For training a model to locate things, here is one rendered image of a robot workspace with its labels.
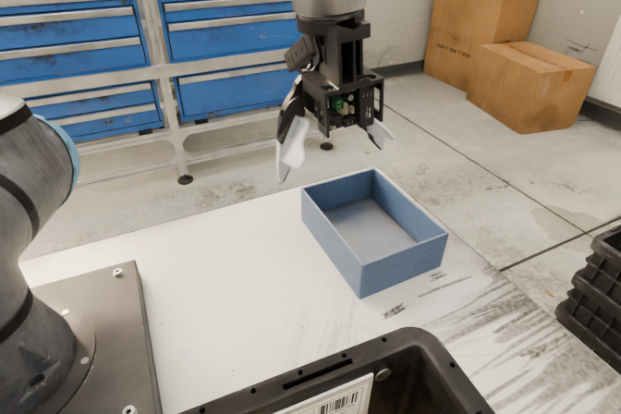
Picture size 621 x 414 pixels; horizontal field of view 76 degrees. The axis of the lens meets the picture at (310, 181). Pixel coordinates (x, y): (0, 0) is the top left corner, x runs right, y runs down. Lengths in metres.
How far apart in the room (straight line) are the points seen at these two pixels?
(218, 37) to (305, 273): 1.46
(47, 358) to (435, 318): 0.46
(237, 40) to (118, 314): 1.55
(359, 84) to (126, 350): 0.39
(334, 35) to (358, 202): 0.42
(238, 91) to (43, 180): 1.58
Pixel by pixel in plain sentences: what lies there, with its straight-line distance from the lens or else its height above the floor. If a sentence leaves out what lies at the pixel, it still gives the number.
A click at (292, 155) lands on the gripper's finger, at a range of 0.47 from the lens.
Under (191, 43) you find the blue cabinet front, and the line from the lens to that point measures 1.91.
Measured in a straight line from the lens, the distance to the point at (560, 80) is 2.82.
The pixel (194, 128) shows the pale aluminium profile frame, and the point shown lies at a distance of 2.02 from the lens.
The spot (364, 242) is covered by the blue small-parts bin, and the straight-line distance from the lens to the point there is 0.67.
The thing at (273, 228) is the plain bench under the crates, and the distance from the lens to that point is 0.70.
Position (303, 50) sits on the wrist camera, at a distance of 0.48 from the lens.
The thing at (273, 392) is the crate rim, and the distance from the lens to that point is 0.26.
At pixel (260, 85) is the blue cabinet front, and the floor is 0.44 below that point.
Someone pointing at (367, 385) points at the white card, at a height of 0.91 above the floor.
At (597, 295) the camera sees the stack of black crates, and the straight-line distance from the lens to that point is 1.07.
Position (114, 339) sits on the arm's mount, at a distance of 0.55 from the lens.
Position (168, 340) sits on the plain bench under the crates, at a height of 0.70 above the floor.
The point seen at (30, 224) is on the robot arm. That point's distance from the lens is 0.49.
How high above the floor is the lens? 1.16
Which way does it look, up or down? 34 degrees down
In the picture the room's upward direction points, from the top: straight up
